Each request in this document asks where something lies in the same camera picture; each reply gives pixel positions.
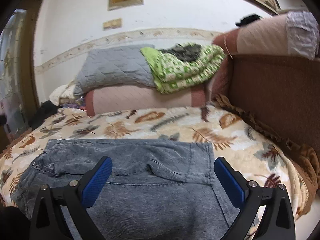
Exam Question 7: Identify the blue denim jeans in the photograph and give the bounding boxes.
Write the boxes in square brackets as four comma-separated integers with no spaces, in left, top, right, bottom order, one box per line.
[12,139,239,239]

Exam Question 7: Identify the leaf pattern beige blanket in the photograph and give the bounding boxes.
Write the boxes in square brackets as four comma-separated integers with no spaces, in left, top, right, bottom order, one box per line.
[1,106,308,239]

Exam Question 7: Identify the black cloth at sofa edge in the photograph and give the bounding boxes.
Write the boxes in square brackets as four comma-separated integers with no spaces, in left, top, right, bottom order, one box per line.
[28,100,59,130]

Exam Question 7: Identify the wooden glass panel door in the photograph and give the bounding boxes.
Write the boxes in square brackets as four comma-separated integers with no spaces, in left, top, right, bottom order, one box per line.
[1,0,41,141]

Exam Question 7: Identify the cream cushion behind pillow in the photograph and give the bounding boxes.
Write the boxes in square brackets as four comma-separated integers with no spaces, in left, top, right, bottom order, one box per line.
[49,80,75,106]

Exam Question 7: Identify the brown sofa with pink cover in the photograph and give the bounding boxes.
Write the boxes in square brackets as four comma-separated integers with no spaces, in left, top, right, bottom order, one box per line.
[84,14,319,157]

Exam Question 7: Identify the grey quilted pillow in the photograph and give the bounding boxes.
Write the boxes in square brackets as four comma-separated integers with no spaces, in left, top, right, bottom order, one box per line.
[73,44,155,96]

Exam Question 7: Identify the green patterned folded quilt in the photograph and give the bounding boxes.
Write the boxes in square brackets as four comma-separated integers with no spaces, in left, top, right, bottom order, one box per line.
[141,45,226,94]

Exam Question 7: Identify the dark olive crumpled garment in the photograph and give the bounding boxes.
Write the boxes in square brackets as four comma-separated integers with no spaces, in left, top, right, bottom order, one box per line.
[160,44,202,62]

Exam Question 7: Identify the white crumpled cloth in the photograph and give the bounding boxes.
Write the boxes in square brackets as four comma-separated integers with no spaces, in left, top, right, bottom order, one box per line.
[286,11,319,60]

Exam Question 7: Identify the black item on sofa top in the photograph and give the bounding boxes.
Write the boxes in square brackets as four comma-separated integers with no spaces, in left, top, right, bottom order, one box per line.
[235,14,262,28]

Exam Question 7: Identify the beige wall switch plate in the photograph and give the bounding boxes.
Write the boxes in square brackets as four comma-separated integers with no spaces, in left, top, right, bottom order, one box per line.
[103,18,123,30]

